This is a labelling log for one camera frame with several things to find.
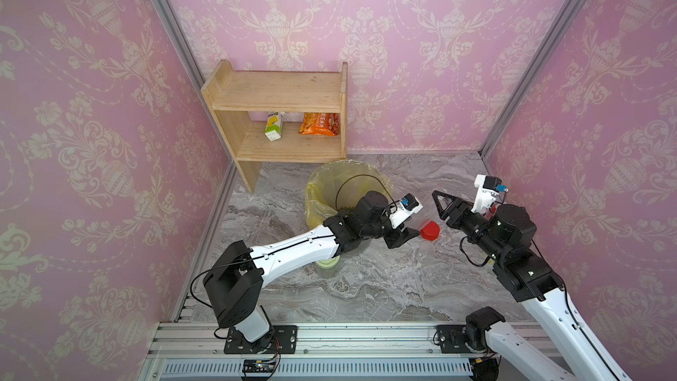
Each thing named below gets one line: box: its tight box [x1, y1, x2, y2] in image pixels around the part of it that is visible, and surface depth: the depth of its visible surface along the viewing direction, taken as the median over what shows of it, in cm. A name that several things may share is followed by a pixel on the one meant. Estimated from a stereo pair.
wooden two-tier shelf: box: [200, 59, 349, 194], surface depth 87 cm
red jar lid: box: [420, 220, 440, 241], surface depth 96 cm
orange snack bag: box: [298, 112, 341, 136], surface depth 98 cm
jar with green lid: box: [315, 254, 342, 279], surface depth 77 cm
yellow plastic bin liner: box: [305, 159, 392, 229], surface depth 83 cm
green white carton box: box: [264, 111, 286, 142], surface depth 97 cm
